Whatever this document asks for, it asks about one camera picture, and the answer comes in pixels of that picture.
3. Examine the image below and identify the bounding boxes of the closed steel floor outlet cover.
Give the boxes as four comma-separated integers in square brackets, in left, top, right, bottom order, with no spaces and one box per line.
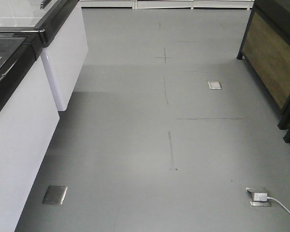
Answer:
[42,186,68,205]

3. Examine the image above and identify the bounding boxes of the open floor outlet box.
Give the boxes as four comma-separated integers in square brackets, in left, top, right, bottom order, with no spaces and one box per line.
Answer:
[246,187,272,207]

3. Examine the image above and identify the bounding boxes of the white power cable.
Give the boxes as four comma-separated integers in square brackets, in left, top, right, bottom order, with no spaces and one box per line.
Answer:
[267,197,290,226]

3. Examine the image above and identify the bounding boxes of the small steel floor outlet cover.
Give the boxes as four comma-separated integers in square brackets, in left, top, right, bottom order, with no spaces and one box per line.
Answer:
[207,81,222,89]

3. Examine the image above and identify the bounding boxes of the far white chest freezer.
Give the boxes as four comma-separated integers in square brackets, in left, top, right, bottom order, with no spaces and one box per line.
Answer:
[0,0,88,111]

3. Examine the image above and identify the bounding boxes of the white power adapter plug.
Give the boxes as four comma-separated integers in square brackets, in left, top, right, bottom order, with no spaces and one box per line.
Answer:
[252,192,268,202]

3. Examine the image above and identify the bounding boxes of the white chest freezer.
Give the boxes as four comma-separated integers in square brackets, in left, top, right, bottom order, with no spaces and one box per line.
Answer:
[0,33,59,232]
[0,0,88,111]

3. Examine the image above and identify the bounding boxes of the wooden produce stand black frame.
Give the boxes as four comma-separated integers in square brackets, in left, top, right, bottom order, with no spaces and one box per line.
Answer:
[237,0,290,130]

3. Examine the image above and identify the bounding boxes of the near white chest freezer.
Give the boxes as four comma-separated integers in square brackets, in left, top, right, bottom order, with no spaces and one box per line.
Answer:
[0,33,59,232]

